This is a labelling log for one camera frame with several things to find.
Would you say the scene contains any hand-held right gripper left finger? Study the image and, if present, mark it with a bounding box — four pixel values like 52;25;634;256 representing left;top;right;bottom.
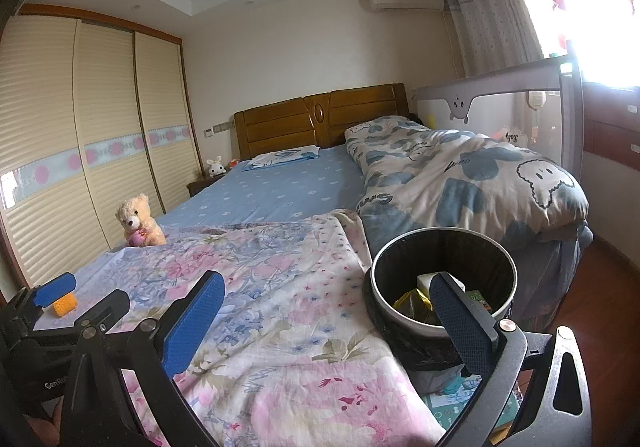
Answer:
60;269;226;447

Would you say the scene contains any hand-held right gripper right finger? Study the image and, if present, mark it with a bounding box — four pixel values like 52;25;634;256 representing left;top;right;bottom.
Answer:
429;271;593;447

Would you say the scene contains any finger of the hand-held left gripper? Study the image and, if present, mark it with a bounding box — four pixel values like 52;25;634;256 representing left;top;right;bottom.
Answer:
30;289;132;345
7;274;77;329

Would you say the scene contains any green drink carton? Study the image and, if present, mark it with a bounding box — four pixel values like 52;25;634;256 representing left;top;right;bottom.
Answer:
467;289;496;317

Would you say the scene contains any gold wrapper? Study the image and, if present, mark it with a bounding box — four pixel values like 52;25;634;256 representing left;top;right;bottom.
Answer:
392;288;438;325

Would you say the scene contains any black waste bin white rim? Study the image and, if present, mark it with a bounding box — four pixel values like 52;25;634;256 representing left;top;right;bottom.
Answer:
361;227;518;370

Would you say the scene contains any person's left hand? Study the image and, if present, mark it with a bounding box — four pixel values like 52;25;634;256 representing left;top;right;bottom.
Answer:
26;413;63;447

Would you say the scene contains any orange sponge block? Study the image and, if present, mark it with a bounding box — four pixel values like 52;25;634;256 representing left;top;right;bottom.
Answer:
52;292;79;318

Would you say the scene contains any teal printed play mat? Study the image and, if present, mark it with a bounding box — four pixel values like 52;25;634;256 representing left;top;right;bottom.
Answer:
417;364;526;447

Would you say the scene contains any pink floral blanket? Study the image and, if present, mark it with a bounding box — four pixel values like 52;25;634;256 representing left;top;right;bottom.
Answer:
30;210;463;447

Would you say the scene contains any cream teddy bear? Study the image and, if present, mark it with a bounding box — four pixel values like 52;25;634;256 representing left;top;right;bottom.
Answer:
115;193;167;248

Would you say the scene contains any grey bed skirt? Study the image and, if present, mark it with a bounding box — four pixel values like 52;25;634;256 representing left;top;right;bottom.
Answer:
510;222;596;320

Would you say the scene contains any dark wooden nightstand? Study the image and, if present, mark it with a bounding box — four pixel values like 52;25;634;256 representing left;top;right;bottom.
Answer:
186;172;226;198

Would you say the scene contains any blue dotted bed sheet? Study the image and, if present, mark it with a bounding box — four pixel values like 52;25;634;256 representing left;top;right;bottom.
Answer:
70;146;371;283

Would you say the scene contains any white quilt blue print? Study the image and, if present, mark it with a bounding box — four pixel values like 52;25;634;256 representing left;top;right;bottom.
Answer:
344;114;591;248

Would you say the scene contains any beige sliding door wardrobe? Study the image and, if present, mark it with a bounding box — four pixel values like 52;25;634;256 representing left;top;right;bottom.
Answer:
0;2;208;300

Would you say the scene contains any blue white pillow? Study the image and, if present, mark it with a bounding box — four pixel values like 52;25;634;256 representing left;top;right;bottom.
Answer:
241;144;321;173

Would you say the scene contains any wooden headboard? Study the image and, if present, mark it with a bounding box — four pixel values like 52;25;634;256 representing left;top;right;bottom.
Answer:
233;83;412;162

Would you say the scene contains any red brown drawer dresser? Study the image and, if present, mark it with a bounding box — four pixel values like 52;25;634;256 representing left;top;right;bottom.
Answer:
582;82;640;158

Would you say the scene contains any grey patterned curtain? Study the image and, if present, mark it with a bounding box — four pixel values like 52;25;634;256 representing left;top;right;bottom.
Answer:
442;0;546;78

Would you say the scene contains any grey mesh bed guard rail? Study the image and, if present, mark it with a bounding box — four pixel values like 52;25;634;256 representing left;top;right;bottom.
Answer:
412;58;586;188

